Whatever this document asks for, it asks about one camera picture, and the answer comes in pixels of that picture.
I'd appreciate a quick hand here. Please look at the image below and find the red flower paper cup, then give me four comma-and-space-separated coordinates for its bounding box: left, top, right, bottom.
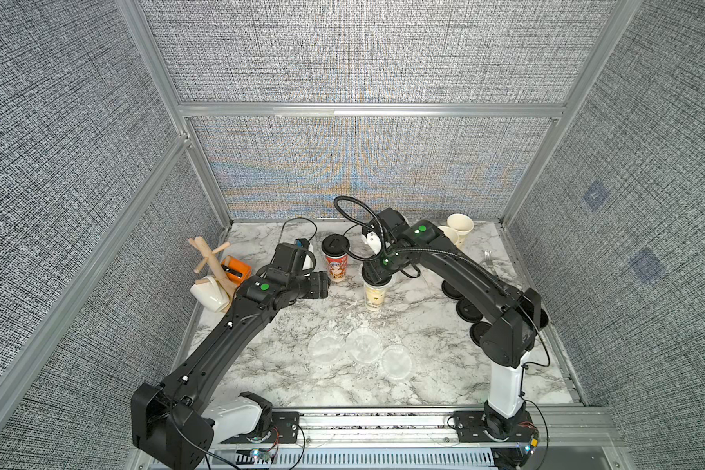
439, 226, 459, 245

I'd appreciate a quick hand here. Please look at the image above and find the yellow patterned paper cup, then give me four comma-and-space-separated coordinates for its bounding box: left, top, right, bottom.
364, 283, 389, 311

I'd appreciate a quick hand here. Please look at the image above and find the black cup lid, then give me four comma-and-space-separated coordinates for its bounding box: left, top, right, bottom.
456, 298, 484, 323
442, 281, 464, 301
469, 321, 492, 347
362, 262, 392, 287
321, 234, 350, 259

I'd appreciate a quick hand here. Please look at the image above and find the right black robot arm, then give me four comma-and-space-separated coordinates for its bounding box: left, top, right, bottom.
363, 208, 544, 421

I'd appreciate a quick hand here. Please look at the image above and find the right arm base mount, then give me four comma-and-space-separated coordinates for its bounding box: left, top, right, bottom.
448, 409, 540, 452

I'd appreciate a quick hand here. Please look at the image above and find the black mug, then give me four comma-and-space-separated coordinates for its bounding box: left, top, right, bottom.
539, 307, 550, 330

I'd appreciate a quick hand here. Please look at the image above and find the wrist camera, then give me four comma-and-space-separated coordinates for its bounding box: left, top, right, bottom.
362, 231, 382, 255
270, 238, 316, 275

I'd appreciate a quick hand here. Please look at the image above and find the orange mug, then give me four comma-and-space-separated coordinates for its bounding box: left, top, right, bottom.
221, 257, 253, 286

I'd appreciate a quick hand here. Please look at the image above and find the back right paper cup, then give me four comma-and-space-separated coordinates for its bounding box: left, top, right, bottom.
446, 213, 475, 249

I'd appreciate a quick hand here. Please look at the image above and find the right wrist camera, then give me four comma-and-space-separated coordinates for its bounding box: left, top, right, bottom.
362, 231, 382, 255

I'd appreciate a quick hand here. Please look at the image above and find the red patterned paper cup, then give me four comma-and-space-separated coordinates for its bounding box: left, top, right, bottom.
323, 255, 349, 282

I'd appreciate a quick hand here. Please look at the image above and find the wooden mug tree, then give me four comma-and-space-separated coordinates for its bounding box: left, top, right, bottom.
188, 236, 239, 307

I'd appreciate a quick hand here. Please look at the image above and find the white mug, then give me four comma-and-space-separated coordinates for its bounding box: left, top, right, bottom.
190, 275, 231, 313

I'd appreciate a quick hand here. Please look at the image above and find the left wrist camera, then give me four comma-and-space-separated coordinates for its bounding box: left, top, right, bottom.
270, 238, 316, 275

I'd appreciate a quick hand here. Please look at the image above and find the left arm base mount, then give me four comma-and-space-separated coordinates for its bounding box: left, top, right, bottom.
221, 411, 301, 446

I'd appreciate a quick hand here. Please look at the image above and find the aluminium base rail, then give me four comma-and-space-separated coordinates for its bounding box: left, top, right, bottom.
130, 404, 624, 470

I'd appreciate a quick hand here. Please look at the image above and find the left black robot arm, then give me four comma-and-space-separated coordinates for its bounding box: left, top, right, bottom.
130, 269, 331, 469

